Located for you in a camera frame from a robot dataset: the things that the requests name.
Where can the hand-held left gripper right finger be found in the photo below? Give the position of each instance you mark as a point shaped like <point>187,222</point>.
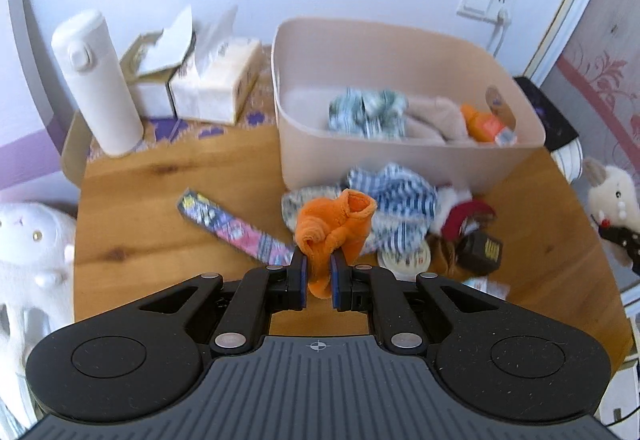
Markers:
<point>336,284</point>

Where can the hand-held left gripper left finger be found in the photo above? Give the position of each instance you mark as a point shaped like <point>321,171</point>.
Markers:
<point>301,279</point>

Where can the orange cloth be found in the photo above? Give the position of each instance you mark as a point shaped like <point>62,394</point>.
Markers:
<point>340,225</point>

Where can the blue checked cloth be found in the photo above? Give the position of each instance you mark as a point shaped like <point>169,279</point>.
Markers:
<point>400,195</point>

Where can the beige plastic storage bin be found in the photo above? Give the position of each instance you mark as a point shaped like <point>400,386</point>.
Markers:
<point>310,155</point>

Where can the red white plush hair clip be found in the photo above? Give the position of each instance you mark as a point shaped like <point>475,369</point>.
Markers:
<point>465,212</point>

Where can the green striped cloth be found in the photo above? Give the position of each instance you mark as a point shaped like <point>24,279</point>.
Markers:
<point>367,113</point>

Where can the large beige fluffy sock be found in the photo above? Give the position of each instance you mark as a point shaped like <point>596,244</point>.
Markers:
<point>435,120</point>

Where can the orange sock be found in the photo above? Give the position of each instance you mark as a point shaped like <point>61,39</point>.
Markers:
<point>482,125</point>

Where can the wooden desktop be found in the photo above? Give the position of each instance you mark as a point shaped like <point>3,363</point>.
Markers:
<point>150,220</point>

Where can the round white patterned sock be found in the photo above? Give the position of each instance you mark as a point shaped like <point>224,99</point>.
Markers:
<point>405,260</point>

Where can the pink purple patterned sock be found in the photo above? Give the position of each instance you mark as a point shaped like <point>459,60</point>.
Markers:
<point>225,225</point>

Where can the brown hair claw clip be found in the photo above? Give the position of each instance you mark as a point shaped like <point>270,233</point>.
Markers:
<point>442,252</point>

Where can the small black box yellow label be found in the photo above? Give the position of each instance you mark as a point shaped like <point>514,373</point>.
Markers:
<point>482,252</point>

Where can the small blue white box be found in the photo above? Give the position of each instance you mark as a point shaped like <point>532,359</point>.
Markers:
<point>487,287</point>

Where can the white tissue pack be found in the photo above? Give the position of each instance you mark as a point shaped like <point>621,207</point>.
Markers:
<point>215,85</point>

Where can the open cardboard box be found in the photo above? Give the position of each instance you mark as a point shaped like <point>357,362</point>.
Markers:
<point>150,90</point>

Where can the white striped round stool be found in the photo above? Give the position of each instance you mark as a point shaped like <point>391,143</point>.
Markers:
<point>570,160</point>

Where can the white plush toy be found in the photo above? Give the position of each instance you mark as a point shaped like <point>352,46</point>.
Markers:
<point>30,270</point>

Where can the white thermos bottle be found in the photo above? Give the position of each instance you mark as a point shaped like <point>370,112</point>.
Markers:
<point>100,90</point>

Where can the cream rabbit plush toy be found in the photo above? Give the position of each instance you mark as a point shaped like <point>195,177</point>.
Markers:
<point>615,200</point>

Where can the pink floral door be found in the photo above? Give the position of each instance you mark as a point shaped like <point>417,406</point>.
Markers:
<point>600,20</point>

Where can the white wall switch socket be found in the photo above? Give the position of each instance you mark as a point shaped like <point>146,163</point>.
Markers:
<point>482,0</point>

